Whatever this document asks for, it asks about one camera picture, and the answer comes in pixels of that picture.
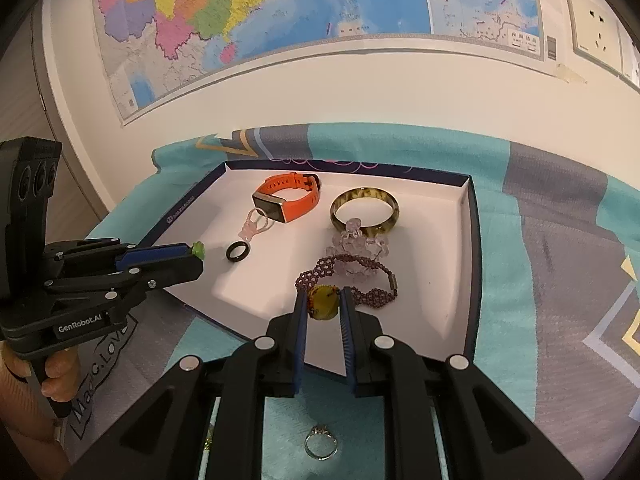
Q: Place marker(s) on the green brown bangle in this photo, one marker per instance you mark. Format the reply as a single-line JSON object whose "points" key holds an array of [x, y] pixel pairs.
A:
{"points": [[392, 212]]}

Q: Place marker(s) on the colourful wall map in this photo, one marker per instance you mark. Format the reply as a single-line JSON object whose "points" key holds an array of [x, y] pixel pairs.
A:
{"points": [[280, 25]]}

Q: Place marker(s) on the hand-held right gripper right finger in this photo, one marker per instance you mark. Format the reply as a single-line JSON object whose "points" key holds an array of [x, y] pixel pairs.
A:
{"points": [[347, 345]]}

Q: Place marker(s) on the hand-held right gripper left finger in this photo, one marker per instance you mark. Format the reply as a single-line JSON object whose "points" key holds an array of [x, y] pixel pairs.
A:
{"points": [[300, 345]]}

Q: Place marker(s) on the white wall socket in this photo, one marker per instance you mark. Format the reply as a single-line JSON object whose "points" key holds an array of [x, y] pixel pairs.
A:
{"points": [[595, 30], [631, 57]]}

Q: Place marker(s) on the teal grey printed tablecloth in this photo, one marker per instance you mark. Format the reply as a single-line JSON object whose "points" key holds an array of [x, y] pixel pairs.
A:
{"points": [[550, 260]]}

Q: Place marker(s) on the yellow amber pendant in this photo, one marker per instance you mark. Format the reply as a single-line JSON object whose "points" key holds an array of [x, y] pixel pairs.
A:
{"points": [[324, 302]]}

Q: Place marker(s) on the clear tape piece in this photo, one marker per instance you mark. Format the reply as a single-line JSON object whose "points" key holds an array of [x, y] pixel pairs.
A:
{"points": [[570, 72]]}

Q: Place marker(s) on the orange smart band watch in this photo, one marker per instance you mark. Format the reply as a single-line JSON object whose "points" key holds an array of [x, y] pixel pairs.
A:
{"points": [[295, 207]]}

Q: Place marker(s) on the pink clear charm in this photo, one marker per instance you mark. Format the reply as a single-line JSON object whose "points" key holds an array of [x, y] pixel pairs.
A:
{"points": [[252, 227]]}

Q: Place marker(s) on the person's left hand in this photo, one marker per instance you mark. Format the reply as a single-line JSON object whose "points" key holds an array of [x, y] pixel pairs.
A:
{"points": [[62, 380]]}

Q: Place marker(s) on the dark blue cardboard box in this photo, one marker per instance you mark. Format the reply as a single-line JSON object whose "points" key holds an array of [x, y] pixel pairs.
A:
{"points": [[430, 270]]}

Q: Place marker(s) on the person's left forearm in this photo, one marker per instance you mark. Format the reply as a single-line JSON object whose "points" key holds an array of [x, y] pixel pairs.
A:
{"points": [[25, 447]]}

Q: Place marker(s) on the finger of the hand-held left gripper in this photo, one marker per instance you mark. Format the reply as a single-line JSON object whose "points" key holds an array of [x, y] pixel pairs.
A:
{"points": [[170, 272], [155, 254]]}

